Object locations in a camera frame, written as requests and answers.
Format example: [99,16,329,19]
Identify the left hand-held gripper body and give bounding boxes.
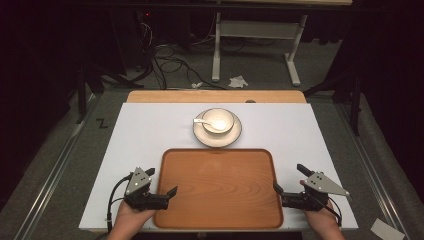
[123,167,170,212]

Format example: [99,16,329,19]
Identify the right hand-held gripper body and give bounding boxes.
[281,171,351,212]

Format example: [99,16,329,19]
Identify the person's right hand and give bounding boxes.
[304,200,343,234]

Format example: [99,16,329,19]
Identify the person's left hand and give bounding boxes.
[111,201,158,234]

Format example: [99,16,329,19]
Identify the white table mat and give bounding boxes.
[78,102,359,232]

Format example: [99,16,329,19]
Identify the wooden tray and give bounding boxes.
[153,148,285,230]

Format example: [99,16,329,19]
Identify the cream plate with dark rim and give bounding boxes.
[192,108,243,149]

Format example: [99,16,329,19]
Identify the white ceramic spoon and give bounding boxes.
[193,118,225,132]

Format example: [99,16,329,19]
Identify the white paper sheet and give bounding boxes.
[370,217,406,240]

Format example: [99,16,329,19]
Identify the black stand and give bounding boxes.
[73,61,148,125]
[302,71,364,137]

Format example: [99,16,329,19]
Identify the cream bowl with dark rim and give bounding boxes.
[201,107,235,135]

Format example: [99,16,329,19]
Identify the large crumpled white tissue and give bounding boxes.
[228,75,249,89]

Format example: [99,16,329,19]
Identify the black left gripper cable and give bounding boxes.
[105,173,134,233]

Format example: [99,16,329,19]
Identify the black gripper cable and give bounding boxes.
[314,194,343,228]
[105,173,134,233]

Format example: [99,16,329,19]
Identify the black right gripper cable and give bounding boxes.
[314,194,343,228]

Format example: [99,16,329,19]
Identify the metal floor rail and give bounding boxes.
[13,94,98,240]
[334,103,412,240]

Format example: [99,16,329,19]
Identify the black floor cables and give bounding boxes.
[138,19,229,91]

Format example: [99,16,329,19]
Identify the white metal desk frame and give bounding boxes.
[211,12,308,88]

